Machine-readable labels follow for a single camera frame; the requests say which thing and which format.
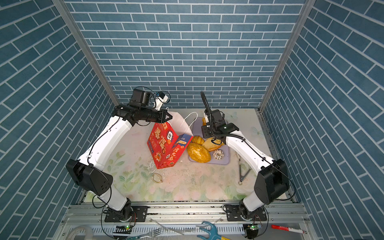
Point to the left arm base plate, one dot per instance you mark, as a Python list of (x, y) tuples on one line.
[(127, 214)]

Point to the red paper gift bag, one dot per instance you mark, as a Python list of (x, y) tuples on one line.
[(169, 140)]

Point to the red marker pen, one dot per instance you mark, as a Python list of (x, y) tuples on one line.
[(288, 229)]

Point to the yellow striped bread roll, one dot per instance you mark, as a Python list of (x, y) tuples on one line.
[(198, 140)]

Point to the large seeded oval bread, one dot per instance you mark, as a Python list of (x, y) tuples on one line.
[(198, 153)]

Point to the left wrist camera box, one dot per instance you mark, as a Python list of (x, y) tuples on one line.
[(148, 99)]

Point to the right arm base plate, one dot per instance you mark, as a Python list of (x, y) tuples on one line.
[(237, 213)]

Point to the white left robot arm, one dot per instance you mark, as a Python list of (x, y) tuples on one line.
[(88, 170)]

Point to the teal plastic clamp tool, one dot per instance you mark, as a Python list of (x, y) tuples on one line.
[(212, 232)]

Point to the metal fork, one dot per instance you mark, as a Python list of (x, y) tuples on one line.
[(151, 234)]

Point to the flat tan bread slice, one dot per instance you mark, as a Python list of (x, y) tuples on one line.
[(212, 144)]

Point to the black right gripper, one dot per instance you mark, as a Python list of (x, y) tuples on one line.
[(204, 128)]

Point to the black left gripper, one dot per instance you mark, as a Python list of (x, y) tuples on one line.
[(161, 118)]

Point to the chocolate sprinkled donut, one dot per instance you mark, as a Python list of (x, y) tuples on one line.
[(218, 154)]

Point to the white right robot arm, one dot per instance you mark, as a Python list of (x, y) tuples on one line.
[(272, 175)]

